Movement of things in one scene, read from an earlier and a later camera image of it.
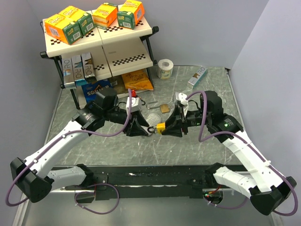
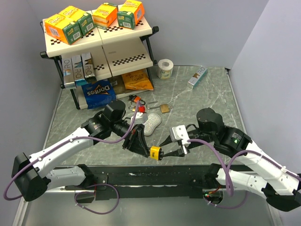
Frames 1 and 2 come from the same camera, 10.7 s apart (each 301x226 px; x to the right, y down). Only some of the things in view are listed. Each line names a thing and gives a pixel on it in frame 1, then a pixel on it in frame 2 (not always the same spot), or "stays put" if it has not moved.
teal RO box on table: x=198 y=76 stays put
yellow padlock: x=160 y=127 → x=156 y=153
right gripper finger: x=174 y=130 → x=178 y=152
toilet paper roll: x=165 y=68 stays put
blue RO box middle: x=78 y=70 stays put
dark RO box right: x=89 y=68 stays put
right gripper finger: x=173 y=125 → x=167 y=141
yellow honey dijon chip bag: x=138 y=80 stays put
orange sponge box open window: x=105 y=15 stays put
